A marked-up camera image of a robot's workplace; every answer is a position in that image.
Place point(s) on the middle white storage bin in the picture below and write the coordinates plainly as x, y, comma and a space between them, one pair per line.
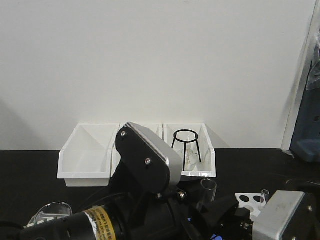
147, 130

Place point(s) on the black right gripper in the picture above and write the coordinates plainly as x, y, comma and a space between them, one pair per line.
305, 223

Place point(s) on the right white storage bin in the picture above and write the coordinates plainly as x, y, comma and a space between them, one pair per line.
205, 169

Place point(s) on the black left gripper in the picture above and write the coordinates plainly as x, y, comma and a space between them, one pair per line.
222, 219

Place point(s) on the black lab sink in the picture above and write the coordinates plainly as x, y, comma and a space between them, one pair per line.
300, 185

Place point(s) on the black metal tripod stand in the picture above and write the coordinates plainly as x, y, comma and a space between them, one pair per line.
175, 145

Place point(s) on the white test tube rack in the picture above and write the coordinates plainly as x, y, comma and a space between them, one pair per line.
250, 201

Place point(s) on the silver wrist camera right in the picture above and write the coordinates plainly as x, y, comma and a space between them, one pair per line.
275, 217

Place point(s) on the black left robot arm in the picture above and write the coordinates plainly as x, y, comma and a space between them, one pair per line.
146, 209

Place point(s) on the white storage bin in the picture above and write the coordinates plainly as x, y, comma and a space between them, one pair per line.
147, 130
205, 169
85, 160

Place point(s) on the clear glass beaker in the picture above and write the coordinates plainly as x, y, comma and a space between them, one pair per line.
49, 212

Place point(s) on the left white storage bin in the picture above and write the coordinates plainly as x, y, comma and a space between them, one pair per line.
85, 160

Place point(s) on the clear glass test tube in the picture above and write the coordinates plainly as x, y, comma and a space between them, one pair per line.
208, 189

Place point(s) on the grey-blue drying peg board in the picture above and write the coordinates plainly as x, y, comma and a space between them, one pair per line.
305, 142

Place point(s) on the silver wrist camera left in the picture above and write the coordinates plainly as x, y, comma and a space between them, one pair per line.
152, 164

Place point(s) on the test tube in rack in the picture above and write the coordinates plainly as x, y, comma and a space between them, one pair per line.
264, 197

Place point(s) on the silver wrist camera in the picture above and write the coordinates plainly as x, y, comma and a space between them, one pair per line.
152, 164
275, 217

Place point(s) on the clear glass flask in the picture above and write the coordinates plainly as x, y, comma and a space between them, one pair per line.
189, 151

